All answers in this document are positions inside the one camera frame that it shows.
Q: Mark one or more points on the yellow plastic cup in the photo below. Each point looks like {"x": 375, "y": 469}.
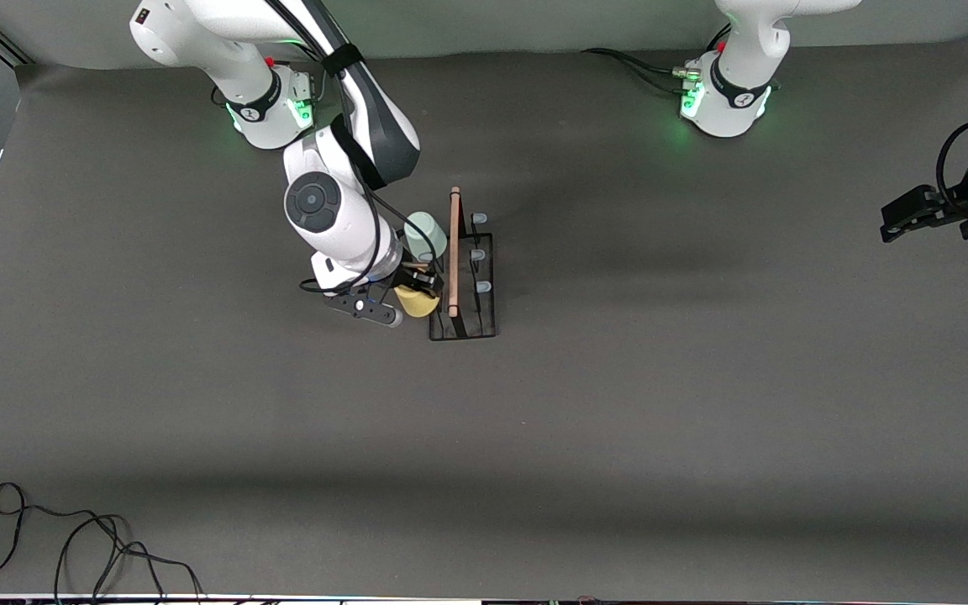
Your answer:
{"x": 417, "y": 302}

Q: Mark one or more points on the light green plastic cup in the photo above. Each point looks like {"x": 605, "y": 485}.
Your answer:
{"x": 427, "y": 235}

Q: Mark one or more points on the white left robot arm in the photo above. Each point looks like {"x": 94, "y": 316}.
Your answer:
{"x": 736, "y": 84}

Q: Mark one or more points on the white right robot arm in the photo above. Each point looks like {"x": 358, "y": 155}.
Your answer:
{"x": 333, "y": 218}

